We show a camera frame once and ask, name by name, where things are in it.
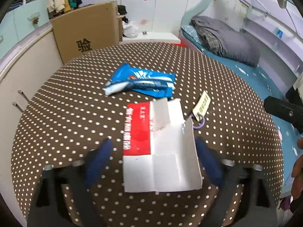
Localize red white carton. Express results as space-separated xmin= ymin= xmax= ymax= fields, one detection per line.
xmin=123 ymin=98 xmax=203 ymax=193

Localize white plastic bag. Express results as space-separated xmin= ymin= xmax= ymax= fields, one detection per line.
xmin=122 ymin=20 xmax=139 ymax=38

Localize teal drawer cabinet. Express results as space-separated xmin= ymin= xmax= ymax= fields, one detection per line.
xmin=0 ymin=0 xmax=49 ymax=57

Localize red storage bench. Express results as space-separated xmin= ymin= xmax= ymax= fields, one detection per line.
xmin=119 ymin=32 xmax=183 ymax=47

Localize brown polka dot tablecloth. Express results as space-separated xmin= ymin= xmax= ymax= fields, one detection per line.
xmin=11 ymin=43 xmax=284 ymax=226

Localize teal patterned mattress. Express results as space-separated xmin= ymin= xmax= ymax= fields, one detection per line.
xmin=181 ymin=25 xmax=303 ymax=197

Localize grey folded duvet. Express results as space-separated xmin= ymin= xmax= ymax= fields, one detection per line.
xmin=191 ymin=16 xmax=260 ymax=67

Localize person's right hand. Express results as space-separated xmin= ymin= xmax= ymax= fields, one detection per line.
xmin=291 ymin=136 xmax=303 ymax=201

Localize blue snack wrapper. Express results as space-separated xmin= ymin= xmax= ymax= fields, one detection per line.
xmin=103 ymin=63 xmax=175 ymax=98

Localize tag with purple ring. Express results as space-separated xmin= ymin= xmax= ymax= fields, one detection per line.
xmin=190 ymin=91 xmax=211 ymax=130

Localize large cardboard box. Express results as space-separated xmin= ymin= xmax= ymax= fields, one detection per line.
xmin=51 ymin=2 xmax=119 ymax=63

